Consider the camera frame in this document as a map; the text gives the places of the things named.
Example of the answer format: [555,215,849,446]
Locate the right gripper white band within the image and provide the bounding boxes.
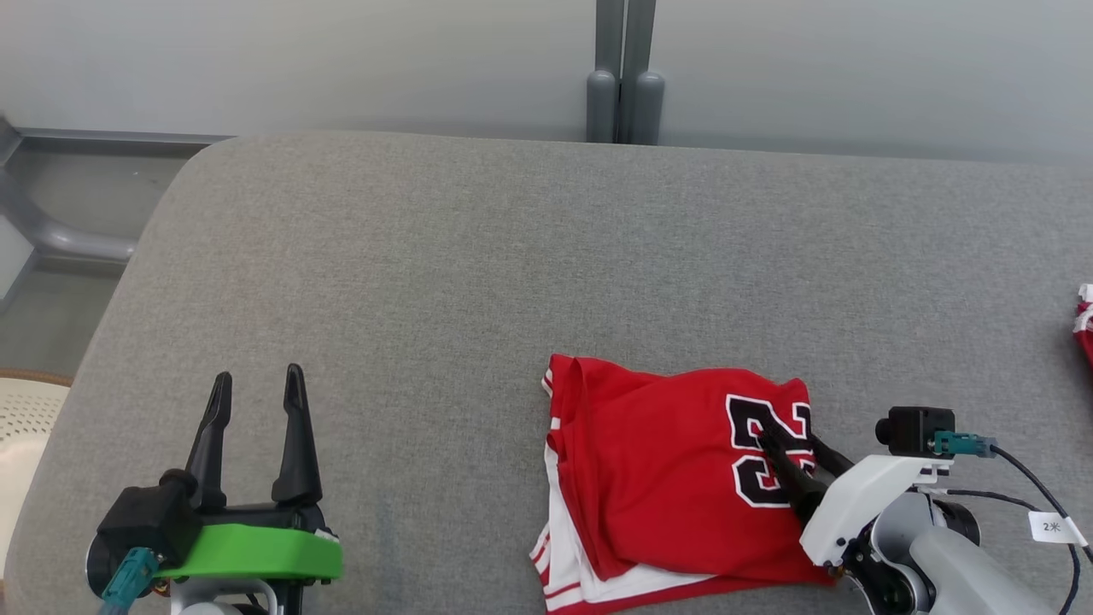
[756,425,953,569]

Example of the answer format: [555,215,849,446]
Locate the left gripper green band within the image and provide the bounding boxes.
[85,363,344,599]

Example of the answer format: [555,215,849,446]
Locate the red and white basketball jersey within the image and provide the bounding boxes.
[529,353,842,615]

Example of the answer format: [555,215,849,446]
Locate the red shorts with white trim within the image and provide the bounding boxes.
[1073,284,1093,370]

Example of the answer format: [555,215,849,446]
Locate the cream perforated laundry basket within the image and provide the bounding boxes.
[0,369,75,590]

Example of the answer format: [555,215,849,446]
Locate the grey curved metal pipe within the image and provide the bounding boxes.
[0,162,137,264]

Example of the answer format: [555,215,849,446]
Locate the left cable with teal connector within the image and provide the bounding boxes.
[101,547,161,615]

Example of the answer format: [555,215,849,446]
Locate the white printed cable label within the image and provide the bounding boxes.
[1029,511,1090,548]

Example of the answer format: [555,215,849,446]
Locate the dark grey wall rail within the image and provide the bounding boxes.
[17,128,231,144]

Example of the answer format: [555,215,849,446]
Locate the grey metal double post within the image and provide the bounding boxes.
[585,0,667,146]

